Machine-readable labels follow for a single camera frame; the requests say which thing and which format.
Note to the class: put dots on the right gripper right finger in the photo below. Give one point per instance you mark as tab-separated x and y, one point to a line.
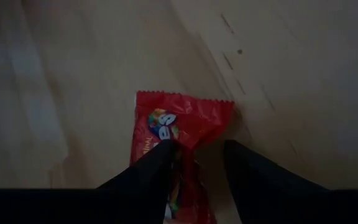
259	186

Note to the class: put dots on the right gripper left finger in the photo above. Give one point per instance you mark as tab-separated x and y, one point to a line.
148	180

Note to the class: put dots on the red Skittles candy packet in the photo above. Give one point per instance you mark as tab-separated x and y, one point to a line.
197	121

